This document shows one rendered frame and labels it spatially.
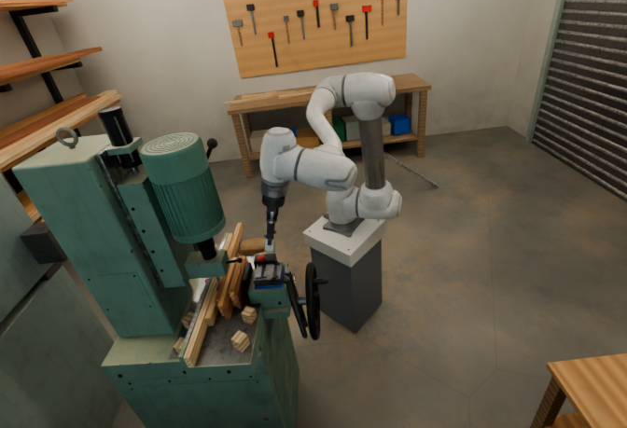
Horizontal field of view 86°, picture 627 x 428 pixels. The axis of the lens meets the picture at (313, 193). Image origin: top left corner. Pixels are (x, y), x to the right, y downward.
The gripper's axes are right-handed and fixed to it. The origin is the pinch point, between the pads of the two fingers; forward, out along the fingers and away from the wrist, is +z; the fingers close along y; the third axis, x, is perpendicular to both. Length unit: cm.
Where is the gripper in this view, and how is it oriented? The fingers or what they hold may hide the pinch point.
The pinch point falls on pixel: (269, 242)
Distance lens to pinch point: 119.5
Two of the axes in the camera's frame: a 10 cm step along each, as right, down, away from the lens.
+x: 9.9, 1.0, 1.0
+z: -1.4, 8.6, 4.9
